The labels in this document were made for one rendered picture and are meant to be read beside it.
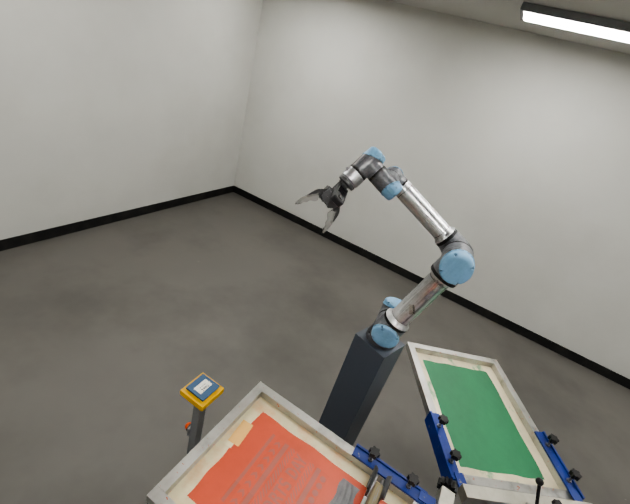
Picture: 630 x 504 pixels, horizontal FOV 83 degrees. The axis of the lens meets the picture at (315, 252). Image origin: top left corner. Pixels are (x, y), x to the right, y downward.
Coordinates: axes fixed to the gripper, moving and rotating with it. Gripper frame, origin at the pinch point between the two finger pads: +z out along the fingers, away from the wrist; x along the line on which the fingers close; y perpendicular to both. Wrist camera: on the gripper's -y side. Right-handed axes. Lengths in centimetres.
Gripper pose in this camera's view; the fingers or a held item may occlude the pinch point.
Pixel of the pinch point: (308, 219)
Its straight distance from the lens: 130.5
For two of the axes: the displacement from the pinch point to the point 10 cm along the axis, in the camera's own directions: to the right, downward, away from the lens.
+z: -7.4, 6.7, 0.8
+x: -6.7, -7.0, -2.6
